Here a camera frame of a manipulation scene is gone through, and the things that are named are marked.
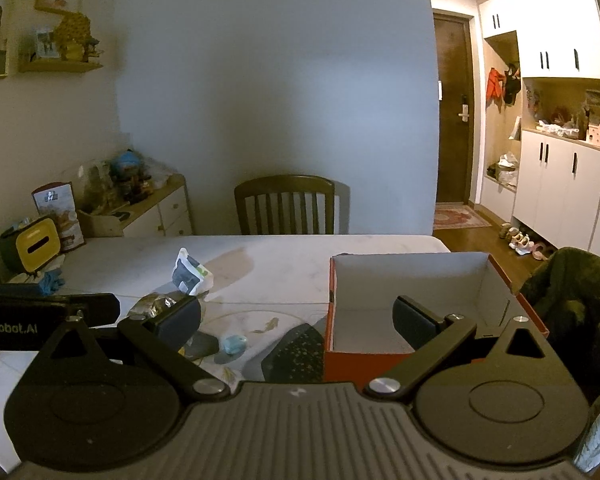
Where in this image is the white green plastic bag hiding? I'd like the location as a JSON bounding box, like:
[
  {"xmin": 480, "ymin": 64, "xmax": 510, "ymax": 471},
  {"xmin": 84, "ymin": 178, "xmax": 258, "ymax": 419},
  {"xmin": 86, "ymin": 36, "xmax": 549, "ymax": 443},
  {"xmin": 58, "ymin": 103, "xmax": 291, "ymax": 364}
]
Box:
[{"xmin": 171, "ymin": 247, "xmax": 216, "ymax": 301}]

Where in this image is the patterned door rug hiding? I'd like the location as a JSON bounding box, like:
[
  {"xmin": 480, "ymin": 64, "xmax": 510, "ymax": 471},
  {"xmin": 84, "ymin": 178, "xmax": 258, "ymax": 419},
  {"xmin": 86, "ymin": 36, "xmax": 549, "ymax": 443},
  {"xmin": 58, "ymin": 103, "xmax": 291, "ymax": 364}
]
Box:
[{"xmin": 433, "ymin": 204, "xmax": 493, "ymax": 231}]

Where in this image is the wooden chair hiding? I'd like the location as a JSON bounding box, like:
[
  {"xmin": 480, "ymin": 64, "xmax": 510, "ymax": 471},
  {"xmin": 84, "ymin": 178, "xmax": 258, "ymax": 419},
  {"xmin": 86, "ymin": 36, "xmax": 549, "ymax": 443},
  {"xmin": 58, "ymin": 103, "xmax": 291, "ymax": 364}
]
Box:
[{"xmin": 234, "ymin": 175, "xmax": 336, "ymax": 236}]

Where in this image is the silver foil packet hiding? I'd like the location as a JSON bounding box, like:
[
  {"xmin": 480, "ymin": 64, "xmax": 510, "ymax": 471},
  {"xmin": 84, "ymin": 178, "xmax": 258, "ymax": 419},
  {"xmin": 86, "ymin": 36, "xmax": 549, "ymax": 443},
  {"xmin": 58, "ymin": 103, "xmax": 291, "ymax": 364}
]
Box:
[{"xmin": 132, "ymin": 292, "xmax": 181, "ymax": 318}]

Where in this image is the blue glove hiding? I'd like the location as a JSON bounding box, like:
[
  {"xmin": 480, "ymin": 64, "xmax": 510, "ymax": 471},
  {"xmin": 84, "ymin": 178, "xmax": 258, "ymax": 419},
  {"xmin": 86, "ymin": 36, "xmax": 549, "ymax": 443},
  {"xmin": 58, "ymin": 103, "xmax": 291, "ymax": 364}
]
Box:
[{"xmin": 36, "ymin": 269, "xmax": 66, "ymax": 295}]

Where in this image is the dark hanging bag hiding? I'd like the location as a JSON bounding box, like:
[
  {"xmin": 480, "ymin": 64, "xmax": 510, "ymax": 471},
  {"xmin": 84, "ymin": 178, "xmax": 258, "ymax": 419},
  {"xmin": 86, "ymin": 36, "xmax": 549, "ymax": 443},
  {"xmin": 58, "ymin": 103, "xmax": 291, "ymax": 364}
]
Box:
[{"xmin": 502, "ymin": 62, "xmax": 522, "ymax": 106}]

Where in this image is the dark speckled packet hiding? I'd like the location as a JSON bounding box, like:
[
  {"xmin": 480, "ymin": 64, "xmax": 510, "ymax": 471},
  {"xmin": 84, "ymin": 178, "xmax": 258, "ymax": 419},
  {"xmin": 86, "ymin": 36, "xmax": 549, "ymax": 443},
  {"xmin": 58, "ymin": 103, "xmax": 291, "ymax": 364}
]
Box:
[{"xmin": 261, "ymin": 322, "xmax": 331, "ymax": 383}]

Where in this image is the yellow honeycomb decoration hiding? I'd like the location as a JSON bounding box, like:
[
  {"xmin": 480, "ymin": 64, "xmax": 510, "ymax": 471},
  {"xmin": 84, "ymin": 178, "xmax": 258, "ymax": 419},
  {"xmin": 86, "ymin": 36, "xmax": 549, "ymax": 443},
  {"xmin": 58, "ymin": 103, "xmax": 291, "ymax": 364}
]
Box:
[{"xmin": 55, "ymin": 12, "xmax": 101, "ymax": 61}]

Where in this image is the white hallway cabinet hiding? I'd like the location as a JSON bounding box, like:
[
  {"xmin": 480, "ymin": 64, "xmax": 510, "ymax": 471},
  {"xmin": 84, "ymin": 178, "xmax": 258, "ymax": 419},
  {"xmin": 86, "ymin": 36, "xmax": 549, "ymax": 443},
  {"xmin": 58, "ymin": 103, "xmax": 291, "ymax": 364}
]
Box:
[{"xmin": 477, "ymin": 0, "xmax": 600, "ymax": 281}]

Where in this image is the red cardboard box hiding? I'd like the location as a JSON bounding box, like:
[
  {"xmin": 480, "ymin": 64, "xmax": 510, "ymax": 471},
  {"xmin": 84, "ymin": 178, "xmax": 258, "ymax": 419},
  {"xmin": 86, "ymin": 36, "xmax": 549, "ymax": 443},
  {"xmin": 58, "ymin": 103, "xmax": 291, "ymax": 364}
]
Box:
[{"xmin": 324, "ymin": 252, "xmax": 551, "ymax": 383}]

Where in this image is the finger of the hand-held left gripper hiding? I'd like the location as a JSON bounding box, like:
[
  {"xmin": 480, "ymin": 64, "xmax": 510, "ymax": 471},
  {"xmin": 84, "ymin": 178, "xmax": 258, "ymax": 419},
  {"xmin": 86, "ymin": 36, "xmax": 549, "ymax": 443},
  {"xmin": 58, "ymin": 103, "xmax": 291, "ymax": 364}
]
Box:
[{"xmin": 77, "ymin": 293, "xmax": 121, "ymax": 327}]

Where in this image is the blue globe toy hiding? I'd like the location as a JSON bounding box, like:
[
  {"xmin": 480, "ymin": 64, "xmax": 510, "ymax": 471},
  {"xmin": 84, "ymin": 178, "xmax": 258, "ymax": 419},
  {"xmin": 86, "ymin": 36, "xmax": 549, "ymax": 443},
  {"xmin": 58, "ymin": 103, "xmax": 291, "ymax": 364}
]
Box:
[{"xmin": 111, "ymin": 150, "xmax": 143, "ymax": 181}]

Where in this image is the yellow black tissue box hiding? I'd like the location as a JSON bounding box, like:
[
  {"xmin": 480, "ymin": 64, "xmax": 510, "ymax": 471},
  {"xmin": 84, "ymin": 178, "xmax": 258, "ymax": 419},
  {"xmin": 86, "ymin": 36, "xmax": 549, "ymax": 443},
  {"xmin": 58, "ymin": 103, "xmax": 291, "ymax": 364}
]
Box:
[{"xmin": 0, "ymin": 214, "xmax": 63, "ymax": 273}]

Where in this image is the small photo frame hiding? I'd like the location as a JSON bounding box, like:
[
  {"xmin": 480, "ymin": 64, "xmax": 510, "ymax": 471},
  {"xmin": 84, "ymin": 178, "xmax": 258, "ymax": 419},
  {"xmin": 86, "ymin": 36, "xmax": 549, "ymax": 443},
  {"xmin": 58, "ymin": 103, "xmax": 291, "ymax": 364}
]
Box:
[{"xmin": 34, "ymin": 27, "xmax": 61, "ymax": 59}]

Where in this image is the dark green jacket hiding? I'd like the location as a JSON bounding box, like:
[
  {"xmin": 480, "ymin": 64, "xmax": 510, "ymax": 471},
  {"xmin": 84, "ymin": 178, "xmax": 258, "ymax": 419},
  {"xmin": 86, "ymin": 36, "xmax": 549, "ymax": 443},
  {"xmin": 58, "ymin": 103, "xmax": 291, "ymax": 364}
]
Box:
[{"xmin": 520, "ymin": 247, "xmax": 600, "ymax": 411}]

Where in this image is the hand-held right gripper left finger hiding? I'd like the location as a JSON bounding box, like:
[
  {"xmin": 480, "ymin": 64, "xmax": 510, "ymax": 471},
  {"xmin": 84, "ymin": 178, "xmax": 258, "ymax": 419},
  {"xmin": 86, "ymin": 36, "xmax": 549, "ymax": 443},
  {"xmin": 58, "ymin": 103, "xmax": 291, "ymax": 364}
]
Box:
[{"xmin": 37, "ymin": 296, "xmax": 231, "ymax": 403}]

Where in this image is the red hanging garment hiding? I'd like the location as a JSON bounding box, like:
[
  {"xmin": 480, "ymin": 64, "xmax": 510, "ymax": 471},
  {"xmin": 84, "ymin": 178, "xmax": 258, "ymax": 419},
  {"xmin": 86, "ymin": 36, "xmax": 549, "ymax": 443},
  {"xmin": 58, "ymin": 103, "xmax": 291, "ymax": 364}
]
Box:
[{"xmin": 486, "ymin": 66, "xmax": 506, "ymax": 111}]

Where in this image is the blue round pouch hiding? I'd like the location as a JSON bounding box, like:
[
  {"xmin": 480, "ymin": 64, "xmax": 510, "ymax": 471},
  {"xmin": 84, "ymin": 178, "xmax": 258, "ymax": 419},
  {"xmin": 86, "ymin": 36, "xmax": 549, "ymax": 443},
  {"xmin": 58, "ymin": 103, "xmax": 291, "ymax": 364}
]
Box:
[{"xmin": 220, "ymin": 334, "xmax": 247, "ymax": 356}]

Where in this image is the small cardboard box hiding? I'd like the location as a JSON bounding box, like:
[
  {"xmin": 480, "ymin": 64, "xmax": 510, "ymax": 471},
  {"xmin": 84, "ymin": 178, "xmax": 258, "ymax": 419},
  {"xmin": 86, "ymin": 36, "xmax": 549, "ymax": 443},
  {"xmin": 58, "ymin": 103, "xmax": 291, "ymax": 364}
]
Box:
[{"xmin": 77, "ymin": 208, "xmax": 131, "ymax": 238}]

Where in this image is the clear plastic bag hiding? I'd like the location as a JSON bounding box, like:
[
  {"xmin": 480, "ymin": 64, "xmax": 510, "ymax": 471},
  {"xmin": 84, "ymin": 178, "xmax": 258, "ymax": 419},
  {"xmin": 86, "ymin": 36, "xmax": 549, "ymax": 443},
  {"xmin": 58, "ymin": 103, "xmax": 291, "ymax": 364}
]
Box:
[{"xmin": 145, "ymin": 157, "xmax": 181, "ymax": 183}]

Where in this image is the yellow wall shelf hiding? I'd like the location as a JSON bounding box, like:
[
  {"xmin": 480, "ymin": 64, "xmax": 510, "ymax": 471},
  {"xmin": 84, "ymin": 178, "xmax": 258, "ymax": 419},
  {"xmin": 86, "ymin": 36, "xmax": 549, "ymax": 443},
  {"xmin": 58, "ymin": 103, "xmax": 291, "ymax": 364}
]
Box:
[{"xmin": 19, "ymin": 60, "xmax": 103, "ymax": 73}]

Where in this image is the row of shoes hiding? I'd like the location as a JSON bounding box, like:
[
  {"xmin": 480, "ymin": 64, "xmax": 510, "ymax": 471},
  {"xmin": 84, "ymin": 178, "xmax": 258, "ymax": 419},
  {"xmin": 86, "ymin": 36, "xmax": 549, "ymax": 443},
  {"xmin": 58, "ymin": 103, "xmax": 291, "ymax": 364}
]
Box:
[{"xmin": 497, "ymin": 222, "xmax": 556, "ymax": 261}]

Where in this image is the white wooden sideboard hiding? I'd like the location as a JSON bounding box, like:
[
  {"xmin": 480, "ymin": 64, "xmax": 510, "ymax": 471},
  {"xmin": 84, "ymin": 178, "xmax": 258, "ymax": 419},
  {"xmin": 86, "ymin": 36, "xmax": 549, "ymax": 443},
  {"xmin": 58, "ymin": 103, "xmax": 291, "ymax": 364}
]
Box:
[{"xmin": 77, "ymin": 174, "xmax": 193, "ymax": 238}]

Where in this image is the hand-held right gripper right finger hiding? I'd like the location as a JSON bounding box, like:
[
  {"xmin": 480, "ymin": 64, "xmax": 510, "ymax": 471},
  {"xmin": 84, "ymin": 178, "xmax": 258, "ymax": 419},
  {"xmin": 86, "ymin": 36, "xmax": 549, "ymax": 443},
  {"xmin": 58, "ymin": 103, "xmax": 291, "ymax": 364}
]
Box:
[{"xmin": 364, "ymin": 296, "xmax": 561, "ymax": 403}]

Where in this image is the brown entrance door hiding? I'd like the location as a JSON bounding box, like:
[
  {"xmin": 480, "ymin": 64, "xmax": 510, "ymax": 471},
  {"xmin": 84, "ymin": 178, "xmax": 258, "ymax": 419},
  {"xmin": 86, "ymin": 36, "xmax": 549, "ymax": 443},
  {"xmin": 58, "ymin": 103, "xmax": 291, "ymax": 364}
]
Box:
[{"xmin": 432, "ymin": 9, "xmax": 476, "ymax": 206}]

